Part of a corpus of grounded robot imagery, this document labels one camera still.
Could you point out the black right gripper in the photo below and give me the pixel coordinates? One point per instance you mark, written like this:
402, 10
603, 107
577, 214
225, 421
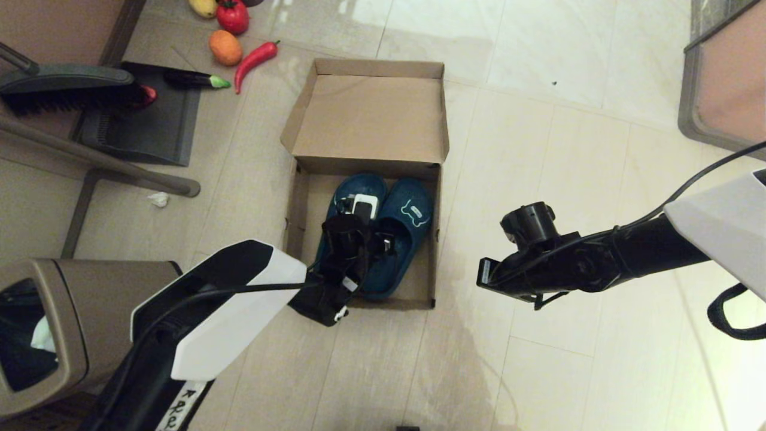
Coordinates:
538, 269

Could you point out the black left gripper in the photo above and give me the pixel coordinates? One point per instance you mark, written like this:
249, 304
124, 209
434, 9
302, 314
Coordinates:
359, 272

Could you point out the dark teal rubber slipper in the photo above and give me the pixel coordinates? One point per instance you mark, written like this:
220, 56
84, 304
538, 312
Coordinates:
407, 239
347, 185

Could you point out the brown cardboard shoe box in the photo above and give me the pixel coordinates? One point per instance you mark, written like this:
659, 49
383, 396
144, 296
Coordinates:
365, 120

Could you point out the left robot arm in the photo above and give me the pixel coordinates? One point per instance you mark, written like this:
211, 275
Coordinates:
227, 311

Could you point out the red toy chili pepper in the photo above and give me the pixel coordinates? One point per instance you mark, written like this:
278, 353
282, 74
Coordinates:
254, 60

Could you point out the crumpled white paper scrap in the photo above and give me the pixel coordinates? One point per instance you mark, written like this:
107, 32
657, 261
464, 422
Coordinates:
159, 200

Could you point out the orange toy fruit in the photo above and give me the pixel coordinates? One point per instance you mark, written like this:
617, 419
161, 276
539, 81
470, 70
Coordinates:
226, 48

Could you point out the dark purple toy eggplant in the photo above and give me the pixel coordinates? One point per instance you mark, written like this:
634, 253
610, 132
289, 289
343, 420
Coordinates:
191, 79

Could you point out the dark grey dustpan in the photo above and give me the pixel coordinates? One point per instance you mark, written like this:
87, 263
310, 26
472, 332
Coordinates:
149, 131

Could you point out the red toy tomato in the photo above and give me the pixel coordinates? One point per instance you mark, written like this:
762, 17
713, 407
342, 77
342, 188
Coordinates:
233, 18

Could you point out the dark round toy fruit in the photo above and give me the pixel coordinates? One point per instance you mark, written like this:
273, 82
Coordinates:
254, 2

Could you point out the small red toy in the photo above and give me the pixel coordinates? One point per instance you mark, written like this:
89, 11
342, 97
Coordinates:
149, 94

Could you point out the brown plastic trash bin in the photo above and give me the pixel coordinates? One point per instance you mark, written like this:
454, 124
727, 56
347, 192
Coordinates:
102, 317

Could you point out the yellow toy fruit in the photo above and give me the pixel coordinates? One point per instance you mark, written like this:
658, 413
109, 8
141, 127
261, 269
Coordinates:
204, 7

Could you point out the brown table grey rim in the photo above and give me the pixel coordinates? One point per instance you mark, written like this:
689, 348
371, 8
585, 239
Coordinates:
730, 84

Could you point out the brown metal pole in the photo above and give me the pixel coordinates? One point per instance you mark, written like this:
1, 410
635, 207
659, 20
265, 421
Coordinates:
90, 157

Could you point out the white paper waste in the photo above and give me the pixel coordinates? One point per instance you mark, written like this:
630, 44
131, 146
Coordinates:
43, 338

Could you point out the black broom brush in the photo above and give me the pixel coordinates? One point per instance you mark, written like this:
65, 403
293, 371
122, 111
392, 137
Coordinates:
66, 90

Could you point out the black trash bag liner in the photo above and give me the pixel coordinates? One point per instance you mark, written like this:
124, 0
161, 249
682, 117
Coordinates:
18, 353

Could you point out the brown table grey legs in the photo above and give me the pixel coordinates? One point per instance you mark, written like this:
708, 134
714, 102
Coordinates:
60, 24

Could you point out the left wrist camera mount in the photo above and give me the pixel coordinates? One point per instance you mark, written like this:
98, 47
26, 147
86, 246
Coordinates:
347, 236

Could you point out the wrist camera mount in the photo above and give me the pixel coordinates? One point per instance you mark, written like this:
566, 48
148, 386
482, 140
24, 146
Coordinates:
347, 236
529, 221

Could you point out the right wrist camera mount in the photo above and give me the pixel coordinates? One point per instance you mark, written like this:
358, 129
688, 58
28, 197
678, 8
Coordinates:
529, 221

